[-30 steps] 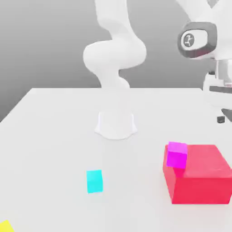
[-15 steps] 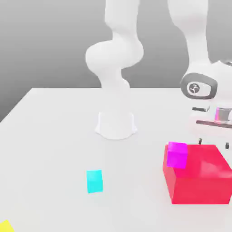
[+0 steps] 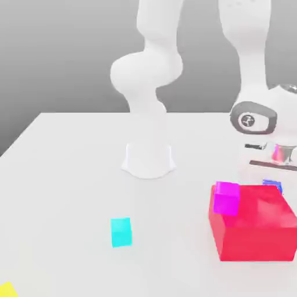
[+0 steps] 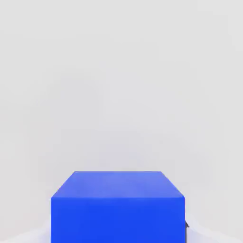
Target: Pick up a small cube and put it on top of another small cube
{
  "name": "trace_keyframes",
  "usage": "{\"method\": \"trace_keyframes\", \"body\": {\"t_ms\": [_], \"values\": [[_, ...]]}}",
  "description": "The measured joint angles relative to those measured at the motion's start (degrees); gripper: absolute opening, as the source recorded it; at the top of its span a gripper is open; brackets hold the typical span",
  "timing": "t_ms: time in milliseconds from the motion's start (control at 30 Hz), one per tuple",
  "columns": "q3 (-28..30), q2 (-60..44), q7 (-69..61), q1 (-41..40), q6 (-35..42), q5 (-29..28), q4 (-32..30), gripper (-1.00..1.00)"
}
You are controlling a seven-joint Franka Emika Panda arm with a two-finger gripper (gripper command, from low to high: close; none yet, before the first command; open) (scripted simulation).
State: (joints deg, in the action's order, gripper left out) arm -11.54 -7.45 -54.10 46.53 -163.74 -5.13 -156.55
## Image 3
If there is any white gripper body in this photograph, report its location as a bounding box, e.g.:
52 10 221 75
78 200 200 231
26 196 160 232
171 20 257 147
240 155 297 187

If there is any small blue cube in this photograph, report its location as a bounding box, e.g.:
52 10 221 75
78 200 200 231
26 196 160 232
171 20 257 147
262 179 284 195

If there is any small magenta cube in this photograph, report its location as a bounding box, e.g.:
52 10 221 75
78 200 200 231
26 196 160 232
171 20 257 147
212 181 241 217

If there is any small cyan cube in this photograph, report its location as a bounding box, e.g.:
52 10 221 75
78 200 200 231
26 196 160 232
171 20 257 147
110 217 133 248

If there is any small yellow cube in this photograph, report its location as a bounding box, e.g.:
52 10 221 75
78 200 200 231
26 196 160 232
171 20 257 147
0 281 19 297

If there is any large red box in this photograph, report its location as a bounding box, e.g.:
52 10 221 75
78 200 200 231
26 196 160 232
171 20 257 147
208 184 297 262

